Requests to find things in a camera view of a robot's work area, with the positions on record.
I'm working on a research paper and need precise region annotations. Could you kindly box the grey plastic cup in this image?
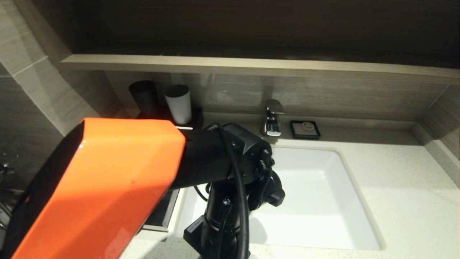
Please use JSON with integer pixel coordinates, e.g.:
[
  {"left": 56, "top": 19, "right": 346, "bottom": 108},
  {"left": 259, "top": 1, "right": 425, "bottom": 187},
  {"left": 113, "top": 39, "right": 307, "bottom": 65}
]
[{"left": 164, "top": 85, "right": 192, "bottom": 125}]

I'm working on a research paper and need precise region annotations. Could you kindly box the black box with white top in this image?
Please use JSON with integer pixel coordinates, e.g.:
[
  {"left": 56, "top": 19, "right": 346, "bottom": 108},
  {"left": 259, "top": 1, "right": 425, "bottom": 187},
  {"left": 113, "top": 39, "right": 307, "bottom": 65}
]
[{"left": 135, "top": 106, "right": 204, "bottom": 131}]

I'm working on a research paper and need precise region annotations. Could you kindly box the white ceramic sink basin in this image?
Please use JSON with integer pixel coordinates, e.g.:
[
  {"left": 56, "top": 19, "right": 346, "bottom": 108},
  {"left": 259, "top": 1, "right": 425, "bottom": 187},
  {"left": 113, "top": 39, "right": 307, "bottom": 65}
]
[{"left": 175, "top": 146, "right": 384, "bottom": 250}]

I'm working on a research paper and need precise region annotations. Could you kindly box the black square soap dish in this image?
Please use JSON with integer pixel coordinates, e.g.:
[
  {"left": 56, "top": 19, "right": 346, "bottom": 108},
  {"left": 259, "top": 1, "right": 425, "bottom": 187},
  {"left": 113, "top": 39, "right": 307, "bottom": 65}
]
[{"left": 290, "top": 120, "right": 321, "bottom": 140}]

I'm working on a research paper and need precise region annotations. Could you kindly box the chrome faucet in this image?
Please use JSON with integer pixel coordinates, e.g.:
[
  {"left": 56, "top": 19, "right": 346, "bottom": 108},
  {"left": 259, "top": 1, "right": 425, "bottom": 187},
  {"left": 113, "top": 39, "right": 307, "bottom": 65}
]
[{"left": 261, "top": 99, "right": 285, "bottom": 136}]

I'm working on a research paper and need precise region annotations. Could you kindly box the black cup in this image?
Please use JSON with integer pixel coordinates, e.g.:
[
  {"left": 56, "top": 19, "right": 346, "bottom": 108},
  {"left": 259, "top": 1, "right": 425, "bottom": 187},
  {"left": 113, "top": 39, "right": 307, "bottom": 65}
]
[{"left": 129, "top": 80, "right": 160, "bottom": 119}]

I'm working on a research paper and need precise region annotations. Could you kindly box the wooden wall ledge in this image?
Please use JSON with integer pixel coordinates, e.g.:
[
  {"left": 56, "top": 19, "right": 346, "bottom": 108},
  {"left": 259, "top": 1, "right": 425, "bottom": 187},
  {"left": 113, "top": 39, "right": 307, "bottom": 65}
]
[{"left": 61, "top": 54, "right": 460, "bottom": 86}]

